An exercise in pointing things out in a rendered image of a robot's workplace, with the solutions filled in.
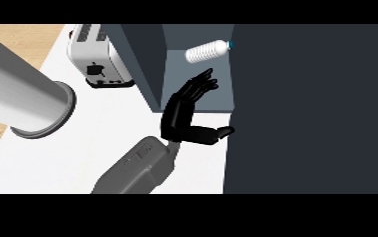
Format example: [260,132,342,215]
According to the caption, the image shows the dark grey cabinet door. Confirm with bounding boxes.
[221,24,378,195]

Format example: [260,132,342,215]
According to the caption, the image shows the grey cylinder with dark rim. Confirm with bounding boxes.
[0,42,78,140]

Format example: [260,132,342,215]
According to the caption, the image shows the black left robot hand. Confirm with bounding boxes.
[159,67,236,146]

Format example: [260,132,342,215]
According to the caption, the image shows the dark grey cabinet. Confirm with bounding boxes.
[100,24,236,114]

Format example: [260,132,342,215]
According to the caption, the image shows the white plastic water bottle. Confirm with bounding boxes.
[183,39,235,65]

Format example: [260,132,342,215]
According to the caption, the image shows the silver toaster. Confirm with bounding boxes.
[65,24,137,89]

